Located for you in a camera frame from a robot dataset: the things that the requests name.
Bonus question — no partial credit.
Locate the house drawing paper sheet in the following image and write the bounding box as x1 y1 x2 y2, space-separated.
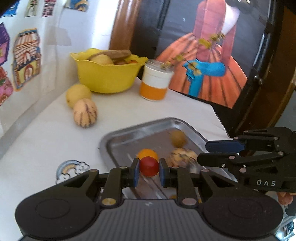
0 0 90 132

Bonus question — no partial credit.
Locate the yellow lemon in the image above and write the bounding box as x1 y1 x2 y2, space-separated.
66 84 92 108

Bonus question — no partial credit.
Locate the red cherry tomato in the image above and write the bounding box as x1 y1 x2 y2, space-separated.
139 156 159 177

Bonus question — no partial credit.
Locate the wall poster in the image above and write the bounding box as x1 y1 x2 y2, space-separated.
156 0 272 109

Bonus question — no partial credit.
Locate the yellow plastic bowl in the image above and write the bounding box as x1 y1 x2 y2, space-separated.
70 48 148 94

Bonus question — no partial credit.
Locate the person's right hand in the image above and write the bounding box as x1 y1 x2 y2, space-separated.
277 191 296 206

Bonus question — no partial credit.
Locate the pale yellow fruit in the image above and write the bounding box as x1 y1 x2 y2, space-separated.
90 53 114 65

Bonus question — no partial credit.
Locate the yellow flower twig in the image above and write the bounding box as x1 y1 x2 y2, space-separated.
161 32 226 75

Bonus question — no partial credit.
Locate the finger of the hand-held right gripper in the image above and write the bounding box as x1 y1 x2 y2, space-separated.
205 127 296 153
196 152 284 174

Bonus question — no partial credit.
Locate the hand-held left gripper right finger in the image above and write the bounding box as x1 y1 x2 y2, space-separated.
159 158 243 207

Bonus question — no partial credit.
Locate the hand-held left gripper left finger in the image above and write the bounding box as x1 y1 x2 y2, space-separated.
55 158 140 207

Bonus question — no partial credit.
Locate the small striped pepino melon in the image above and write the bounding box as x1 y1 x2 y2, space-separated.
73 98 98 128

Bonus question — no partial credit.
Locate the wooden frame post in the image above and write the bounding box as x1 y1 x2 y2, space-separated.
275 5 296 128
109 0 144 57

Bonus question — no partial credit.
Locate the metal tray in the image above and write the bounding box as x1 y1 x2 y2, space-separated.
99 118 240 200

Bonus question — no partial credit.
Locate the white and orange cup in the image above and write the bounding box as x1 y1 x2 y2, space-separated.
139 59 174 102

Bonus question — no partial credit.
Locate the black frame panel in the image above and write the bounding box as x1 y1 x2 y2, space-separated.
136 0 296 139

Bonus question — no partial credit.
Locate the brown kiwi fruit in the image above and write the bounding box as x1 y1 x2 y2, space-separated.
170 130 187 148

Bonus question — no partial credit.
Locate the brown oblong fruit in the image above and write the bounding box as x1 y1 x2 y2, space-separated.
89 49 132 61

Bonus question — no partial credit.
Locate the large striped pepino melon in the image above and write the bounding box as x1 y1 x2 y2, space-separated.
167 148 199 173

